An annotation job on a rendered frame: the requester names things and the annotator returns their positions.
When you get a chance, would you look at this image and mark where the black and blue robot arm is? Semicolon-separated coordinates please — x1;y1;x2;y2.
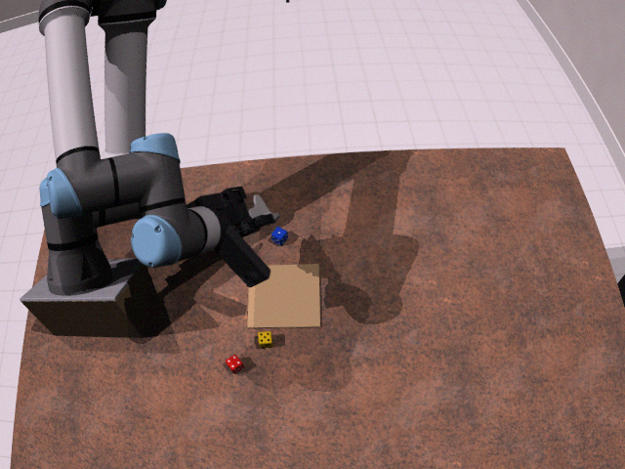
39;0;271;296

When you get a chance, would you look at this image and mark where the blue die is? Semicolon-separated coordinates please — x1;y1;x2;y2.
271;227;288;245

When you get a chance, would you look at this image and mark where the yellow die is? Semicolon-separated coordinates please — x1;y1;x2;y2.
258;331;273;348

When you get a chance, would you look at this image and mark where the beige flat mat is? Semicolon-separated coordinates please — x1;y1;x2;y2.
247;264;320;328

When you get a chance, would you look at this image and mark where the red die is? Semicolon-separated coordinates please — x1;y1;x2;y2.
226;355;244;374

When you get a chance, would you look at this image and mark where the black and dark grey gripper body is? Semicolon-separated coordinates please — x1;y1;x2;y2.
187;187;257;248

